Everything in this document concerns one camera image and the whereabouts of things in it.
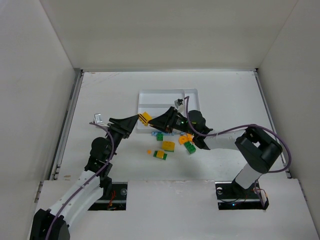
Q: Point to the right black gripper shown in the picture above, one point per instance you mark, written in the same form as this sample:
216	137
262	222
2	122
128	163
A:
171	120

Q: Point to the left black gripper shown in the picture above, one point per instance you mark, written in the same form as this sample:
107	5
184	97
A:
119	127

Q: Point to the large yellow arch lego brick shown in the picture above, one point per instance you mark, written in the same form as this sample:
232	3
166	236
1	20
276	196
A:
145	118

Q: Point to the orange lego pieces cluster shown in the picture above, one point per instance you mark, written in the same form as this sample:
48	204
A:
189	137

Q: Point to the yellow 2x3 lego brick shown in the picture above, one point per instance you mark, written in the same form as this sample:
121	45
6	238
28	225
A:
168	146

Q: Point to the green 2x4 lego brick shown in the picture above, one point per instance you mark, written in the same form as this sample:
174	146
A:
190	147

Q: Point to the yellow lego brick with face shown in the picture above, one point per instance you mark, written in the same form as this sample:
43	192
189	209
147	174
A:
160	154

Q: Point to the green L-shaped lego brick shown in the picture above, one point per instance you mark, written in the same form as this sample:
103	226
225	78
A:
159	137

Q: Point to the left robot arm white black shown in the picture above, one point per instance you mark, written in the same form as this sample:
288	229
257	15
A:
56	222

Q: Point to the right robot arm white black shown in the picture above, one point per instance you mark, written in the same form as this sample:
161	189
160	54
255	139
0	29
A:
258	148

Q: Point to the light blue lego row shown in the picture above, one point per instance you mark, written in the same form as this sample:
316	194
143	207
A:
155	133

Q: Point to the white divided plastic tray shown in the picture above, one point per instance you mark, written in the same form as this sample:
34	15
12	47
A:
157	101

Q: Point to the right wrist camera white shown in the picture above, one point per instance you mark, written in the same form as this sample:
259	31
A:
179	103

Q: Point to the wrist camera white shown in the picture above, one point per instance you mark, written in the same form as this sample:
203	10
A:
98	118
179	103

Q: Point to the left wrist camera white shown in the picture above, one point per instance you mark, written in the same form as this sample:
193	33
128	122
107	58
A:
98	118

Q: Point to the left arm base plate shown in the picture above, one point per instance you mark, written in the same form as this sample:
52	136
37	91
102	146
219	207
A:
115	200

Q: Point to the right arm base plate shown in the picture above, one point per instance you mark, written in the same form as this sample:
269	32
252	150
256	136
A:
231	196

